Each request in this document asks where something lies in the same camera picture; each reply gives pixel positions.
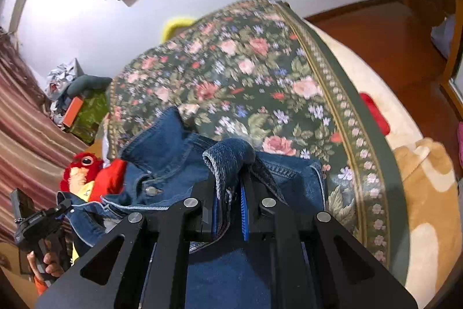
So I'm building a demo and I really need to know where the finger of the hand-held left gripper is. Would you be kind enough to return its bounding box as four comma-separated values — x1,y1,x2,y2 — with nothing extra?
54,194,75,220

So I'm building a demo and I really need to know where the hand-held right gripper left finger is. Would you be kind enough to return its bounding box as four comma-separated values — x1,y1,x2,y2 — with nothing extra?
34,173,218,309

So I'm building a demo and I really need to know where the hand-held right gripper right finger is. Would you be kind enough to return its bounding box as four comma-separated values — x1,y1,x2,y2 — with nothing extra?
239,171,418,309

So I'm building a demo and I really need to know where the blue denim jacket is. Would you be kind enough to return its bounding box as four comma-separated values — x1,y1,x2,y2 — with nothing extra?
56,106,328,309

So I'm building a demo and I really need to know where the pile of clothes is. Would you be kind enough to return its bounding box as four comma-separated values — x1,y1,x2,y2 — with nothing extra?
45,57,79,126

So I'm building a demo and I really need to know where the person's left hand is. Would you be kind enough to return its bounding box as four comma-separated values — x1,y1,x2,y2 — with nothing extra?
27,248,65,281

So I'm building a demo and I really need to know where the red plush toy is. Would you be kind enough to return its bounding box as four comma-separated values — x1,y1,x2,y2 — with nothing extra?
60,151,127,203

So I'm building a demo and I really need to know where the striped pink curtain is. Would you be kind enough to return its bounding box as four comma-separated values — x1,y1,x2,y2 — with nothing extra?
0,27,109,249

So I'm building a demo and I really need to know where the green floral cabinet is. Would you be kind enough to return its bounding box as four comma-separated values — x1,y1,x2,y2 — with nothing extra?
70,92,109,145

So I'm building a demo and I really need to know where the orange box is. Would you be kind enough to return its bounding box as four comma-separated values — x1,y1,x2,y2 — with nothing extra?
61,97,85,127

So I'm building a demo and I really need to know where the dark floral blanket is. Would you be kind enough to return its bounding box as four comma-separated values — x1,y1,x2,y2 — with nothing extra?
101,0,411,281

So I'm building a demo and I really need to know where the red pouch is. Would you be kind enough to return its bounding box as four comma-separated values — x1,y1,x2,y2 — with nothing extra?
360,93,392,136

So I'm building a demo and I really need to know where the cream and tan blanket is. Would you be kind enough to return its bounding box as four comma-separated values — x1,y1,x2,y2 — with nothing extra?
304,19,463,309

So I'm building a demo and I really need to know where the white plastic bag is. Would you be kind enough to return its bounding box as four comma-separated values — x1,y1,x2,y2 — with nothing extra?
430,15,457,60

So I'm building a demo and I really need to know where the yellow ring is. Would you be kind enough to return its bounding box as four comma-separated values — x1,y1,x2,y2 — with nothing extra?
161,15,198,42

